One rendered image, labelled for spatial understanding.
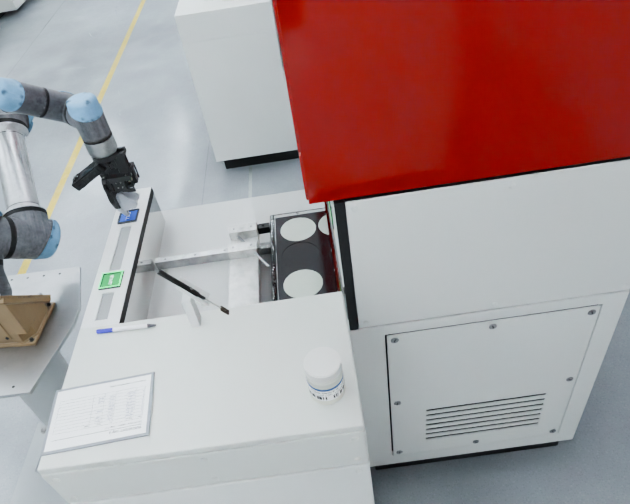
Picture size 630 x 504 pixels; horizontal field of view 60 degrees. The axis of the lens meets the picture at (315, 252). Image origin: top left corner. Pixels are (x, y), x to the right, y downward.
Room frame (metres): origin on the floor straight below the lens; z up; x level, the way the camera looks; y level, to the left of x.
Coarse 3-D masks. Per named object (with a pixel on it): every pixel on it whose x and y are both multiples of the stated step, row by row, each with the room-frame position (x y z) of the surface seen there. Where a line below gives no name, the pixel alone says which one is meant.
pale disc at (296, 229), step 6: (288, 222) 1.23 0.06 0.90; (294, 222) 1.23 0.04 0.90; (300, 222) 1.22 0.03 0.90; (306, 222) 1.22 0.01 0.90; (312, 222) 1.21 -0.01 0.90; (282, 228) 1.21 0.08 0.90; (288, 228) 1.20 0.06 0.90; (294, 228) 1.20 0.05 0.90; (300, 228) 1.19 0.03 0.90; (306, 228) 1.19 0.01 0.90; (312, 228) 1.19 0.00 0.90; (282, 234) 1.18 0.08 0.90; (288, 234) 1.18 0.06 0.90; (294, 234) 1.17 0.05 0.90; (300, 234) 1.17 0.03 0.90; (306, 234) 1.16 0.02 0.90; (312, 234) 1.16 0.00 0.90; (294, 240) 1.15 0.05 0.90
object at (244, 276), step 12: (252, 240) 1.20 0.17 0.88; (240, 264) 1.11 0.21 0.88; (252, 264) 1.10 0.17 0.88; (240, 276) 1.06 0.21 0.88; (252, 276) 1.06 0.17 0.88; (240, 288) 1.02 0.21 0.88; (252, 288) 1.01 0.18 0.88; (228, 300) 0.98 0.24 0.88; (240, 300) 0.98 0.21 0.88; (252, 300) 0.97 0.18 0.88
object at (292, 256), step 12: (288, 216) 1.26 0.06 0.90; (300, 216) 1.25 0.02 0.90; (312, 216) 1.24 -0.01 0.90; (276, 228) 1.21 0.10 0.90; (276, 240) 1.16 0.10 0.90; (288, 240) 1.15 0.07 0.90; (300, 240) 1.14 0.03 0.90; (312, 240) 1.13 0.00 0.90; (324, 240) 1.13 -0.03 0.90; (288, 252) 1.10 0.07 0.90; (300, 252) 1.10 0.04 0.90; (312, 252) 1.09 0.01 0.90; (324, 252) 1.08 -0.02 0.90; (288, 264) 1.06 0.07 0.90; (300, 264) 1.05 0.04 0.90; (312, 264) 1.04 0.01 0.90; (324, 264) 1.03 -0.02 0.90; (324, 276) 0.99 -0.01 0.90; (324, 288) 0.95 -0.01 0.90; (336, 288) 0.94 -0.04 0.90
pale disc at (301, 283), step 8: (296, 272) 1.02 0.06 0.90; (304, 272) 1.02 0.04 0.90; (312, 272) 1.01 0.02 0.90; (288, 280) 1.00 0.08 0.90; (296, 280) 0.99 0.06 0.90; (304, 280) 0.99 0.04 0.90; (312, 280) 0.98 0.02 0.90; (320, 280) 0.98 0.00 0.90; (288, 288) 0.97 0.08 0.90; (296, 288) 0.97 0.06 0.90; (304, 288) 0.96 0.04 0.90; (312, 288) 0.96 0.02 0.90; (320, 288) 0.95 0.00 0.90; (296, 296) 0.94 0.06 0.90; (304, 296) 0.93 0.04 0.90
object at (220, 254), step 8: (224, 248) 1.22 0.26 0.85; (176, 256) 1.22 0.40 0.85; (184, 256) 1.22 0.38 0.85; (192, 256) 1.21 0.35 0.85; (200, 256) 1.21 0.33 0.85; (208, 256) 1.21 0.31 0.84; (216, 256) 1.20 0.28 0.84; (224, 256) 1.20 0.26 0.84; (160, 264) 1.21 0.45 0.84; (168, 264) 1.21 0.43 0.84; (176, 264) 1.21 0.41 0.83; (184, 264) 1.21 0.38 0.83; (192, 264) 1.21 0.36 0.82
